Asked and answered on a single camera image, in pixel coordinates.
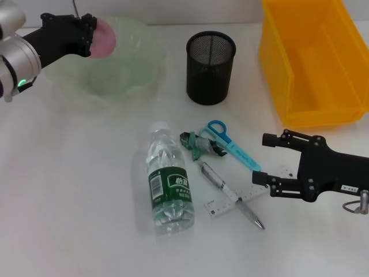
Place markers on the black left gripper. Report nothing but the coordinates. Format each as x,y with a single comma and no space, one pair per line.
57,40

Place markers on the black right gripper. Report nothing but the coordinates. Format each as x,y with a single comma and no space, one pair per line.
325,167

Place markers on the pink peach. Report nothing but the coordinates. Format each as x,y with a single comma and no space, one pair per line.
105,39

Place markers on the clear plastic ruler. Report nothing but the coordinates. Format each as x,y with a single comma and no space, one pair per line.
259,190

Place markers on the blue scissors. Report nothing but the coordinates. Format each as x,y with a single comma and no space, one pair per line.
239,151

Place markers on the silver white ballpoint pen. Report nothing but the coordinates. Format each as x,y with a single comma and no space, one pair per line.
219,181

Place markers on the green plastic wrapper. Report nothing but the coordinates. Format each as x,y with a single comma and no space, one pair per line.
201,144

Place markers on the clear green-label water bottle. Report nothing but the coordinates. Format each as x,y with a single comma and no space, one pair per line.
170,179

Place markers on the green glass fruit plate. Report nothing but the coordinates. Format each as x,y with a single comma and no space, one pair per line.
129,66

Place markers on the black mesh pen holder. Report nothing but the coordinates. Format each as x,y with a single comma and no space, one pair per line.
209,72

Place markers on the yellow plastic bin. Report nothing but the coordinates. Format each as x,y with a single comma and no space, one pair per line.
317,72

